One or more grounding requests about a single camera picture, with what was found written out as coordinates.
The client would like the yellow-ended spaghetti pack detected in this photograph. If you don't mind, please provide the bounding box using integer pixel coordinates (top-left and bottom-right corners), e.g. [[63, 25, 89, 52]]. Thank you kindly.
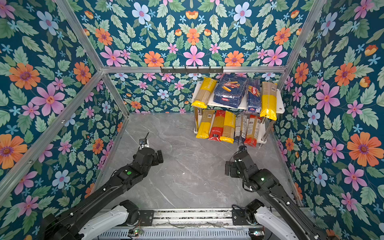
[[260, 82, 277, 121]]

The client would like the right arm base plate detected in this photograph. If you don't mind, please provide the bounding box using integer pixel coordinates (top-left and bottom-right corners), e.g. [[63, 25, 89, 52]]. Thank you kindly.
[[232, 207, 260, 226]]

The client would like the narrow yellow spaghetti pack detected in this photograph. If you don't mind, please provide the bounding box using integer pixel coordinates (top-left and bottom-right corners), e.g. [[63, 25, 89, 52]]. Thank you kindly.
[[220, 111, 236, 144]]

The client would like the red-yellow labelled spaghetti pack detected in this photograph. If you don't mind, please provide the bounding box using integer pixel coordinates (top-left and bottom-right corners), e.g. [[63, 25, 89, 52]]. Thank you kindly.
[[245, 115, 262, 147]]

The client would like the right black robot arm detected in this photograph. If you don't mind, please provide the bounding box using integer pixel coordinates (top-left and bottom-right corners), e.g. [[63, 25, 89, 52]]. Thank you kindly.
[[225, 146, 331, 240]]

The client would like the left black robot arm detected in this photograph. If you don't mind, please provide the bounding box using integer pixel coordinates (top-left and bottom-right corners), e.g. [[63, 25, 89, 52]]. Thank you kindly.
[[37, 147, 164, 240]]

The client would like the yellow Pastatime spaghetti pack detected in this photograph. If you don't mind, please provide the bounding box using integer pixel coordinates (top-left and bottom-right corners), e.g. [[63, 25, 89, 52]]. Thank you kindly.
[[192, 78, 217, 109]]

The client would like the red spaghetti pack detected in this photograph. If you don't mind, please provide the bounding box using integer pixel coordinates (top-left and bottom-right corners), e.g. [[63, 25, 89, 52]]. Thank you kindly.
[[209, 110, 226, 142]]

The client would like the wide yellow spaghetti pack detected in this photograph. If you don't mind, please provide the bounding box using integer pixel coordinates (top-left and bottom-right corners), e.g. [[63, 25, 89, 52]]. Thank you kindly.
[[196, 110, 215, 139]]

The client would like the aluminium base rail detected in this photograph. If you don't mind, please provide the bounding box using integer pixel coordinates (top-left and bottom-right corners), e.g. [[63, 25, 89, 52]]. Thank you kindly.
[[120, 208, 264, 232]]

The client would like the blue Barilla spaghetti pack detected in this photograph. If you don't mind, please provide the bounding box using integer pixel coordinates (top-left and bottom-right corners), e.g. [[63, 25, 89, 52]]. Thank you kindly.
[[247, 79, 262, 114]]

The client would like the white-label clear spaghetti pack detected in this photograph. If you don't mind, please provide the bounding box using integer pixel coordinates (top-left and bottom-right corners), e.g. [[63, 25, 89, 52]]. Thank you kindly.
[[234, 114, 248, 143]]

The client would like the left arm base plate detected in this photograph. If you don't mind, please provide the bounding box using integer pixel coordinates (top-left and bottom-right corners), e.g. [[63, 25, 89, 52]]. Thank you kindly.
[[138, 210, 155, 227]]

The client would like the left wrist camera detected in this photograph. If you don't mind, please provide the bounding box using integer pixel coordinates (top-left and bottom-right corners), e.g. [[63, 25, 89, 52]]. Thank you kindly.
[[138, 138, 149, 150]]

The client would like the white two-tier shelf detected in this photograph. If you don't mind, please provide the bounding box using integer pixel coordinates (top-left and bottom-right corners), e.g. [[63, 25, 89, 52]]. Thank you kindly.
[[191, 81, 286, 145]]

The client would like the black hook rail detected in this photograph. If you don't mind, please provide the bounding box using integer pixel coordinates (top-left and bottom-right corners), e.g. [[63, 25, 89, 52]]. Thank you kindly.
[[160, 67, 224, 74]]

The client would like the blue Barilla pasta box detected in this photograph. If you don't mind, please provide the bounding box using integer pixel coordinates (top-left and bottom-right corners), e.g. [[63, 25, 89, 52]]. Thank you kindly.
[[213, 75, 248, 108]]

